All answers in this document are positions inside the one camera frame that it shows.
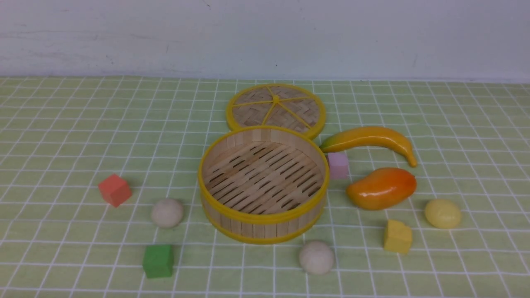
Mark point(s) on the white bun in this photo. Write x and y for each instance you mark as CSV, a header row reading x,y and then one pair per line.
x,y
316,257
167,213

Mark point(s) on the yellow round bun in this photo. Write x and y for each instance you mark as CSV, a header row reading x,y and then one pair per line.
x,y
443,213

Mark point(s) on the bamboo steamer tray yellow rim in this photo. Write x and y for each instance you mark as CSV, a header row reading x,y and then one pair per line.
x,y
263,184

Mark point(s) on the bamboo steamer lid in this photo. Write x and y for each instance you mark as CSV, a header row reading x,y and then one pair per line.
x,y
277,104

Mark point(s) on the pink foam cube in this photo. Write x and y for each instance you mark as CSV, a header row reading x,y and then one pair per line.
x,y
338,165

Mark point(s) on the yellow toy banana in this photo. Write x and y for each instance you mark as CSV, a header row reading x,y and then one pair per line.
x,y
374,136

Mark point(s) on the white bun front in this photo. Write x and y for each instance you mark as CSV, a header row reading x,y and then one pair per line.
x,y
316,257

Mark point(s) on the orange toy mango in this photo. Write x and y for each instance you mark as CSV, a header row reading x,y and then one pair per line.
x,y
382,188

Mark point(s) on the green foam cube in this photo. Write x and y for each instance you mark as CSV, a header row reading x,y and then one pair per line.
x,y
158,261

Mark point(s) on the red foam cube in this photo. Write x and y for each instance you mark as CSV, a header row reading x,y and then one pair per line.
x,y
114,190

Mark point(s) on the yellow foam block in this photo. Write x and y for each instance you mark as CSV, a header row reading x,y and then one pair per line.
x,y
397,237

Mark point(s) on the green checkered tablecloth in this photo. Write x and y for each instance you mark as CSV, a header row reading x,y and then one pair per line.
x,y
62,136

